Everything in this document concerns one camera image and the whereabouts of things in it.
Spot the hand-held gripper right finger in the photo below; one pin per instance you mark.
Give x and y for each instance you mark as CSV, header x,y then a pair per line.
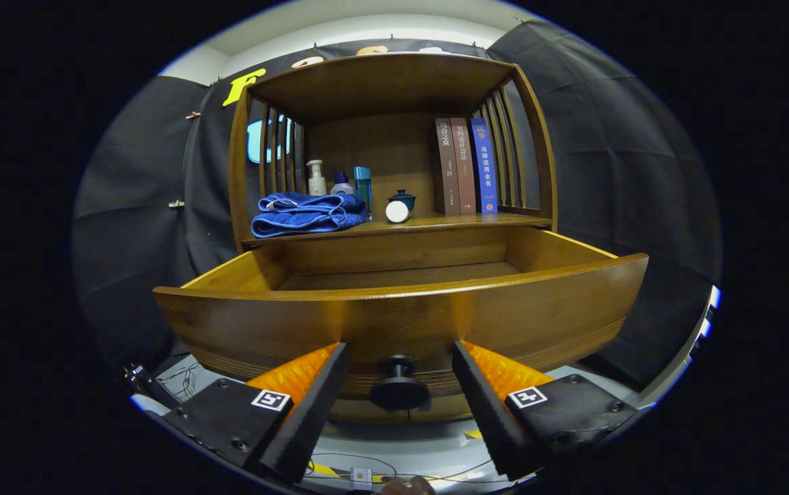
x,y
487,412

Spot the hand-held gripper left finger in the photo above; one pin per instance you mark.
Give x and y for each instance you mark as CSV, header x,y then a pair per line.
x,y
311,412

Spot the wooden drawer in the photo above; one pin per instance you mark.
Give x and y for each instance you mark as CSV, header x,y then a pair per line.
x,y
298,323

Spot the white squeeze tube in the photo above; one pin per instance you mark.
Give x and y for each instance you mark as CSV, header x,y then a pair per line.
x,y
397,212

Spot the wooden countertop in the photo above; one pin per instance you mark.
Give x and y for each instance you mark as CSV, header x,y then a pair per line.
x,y
449,220

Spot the wooden cabinet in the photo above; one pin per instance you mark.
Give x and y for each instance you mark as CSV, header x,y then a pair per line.
x,y
380,89

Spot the small white floor device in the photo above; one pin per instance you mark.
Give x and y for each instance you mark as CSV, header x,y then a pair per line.
x,y
361,478

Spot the folded blue towel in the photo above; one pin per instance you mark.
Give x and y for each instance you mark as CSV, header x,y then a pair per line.
x,y
305,216

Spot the white bottle with blue cap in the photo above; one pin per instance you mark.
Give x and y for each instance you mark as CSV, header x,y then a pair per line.
x,y
342,187

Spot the white pump bottle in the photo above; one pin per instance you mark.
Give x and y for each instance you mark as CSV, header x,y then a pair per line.
x,y
316,184

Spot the teal slim bottle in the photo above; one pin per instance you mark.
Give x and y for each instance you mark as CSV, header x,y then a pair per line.
x,y
362,189

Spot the dark blue lidded teacup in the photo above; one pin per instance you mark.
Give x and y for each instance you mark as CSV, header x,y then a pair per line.
x,y
404,196

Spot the dark brown book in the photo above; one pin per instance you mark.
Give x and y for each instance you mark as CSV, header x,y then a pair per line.
x,y
446,172

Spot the blue book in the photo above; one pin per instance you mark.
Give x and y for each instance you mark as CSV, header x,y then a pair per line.
x,y
483,165

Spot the black backdrop cloth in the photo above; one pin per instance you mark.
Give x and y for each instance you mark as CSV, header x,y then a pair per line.
x,y
133,240

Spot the reddish brown book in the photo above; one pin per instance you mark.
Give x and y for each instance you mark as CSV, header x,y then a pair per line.
x,y
463,165

